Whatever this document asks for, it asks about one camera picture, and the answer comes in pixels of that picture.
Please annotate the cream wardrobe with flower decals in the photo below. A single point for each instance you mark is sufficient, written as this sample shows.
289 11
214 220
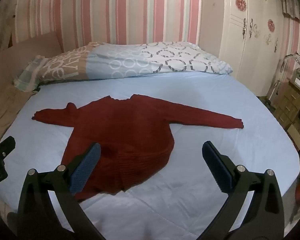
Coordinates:
252 55

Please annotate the cardboard box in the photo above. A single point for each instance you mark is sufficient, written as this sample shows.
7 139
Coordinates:
296 135

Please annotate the printed blue beige duvet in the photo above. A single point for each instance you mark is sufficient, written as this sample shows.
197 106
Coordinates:
130 60

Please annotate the beige patterned blanket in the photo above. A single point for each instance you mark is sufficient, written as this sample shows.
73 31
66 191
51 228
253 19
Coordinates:
5 110

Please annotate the dark red knit sweater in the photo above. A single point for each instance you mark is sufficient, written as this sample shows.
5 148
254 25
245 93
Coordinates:
130 130

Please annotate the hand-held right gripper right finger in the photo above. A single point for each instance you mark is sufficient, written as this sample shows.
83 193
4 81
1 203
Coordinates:
215 165

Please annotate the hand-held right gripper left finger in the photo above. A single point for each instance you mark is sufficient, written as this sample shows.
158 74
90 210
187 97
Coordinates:
86 167

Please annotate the silver desk lamp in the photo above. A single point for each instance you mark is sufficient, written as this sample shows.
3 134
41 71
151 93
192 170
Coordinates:
291 55

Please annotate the wooden chest of drawers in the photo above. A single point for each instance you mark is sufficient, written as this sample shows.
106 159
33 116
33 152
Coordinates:
287 102

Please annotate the pink padded headboard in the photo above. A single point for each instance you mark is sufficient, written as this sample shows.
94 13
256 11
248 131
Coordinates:
20 57

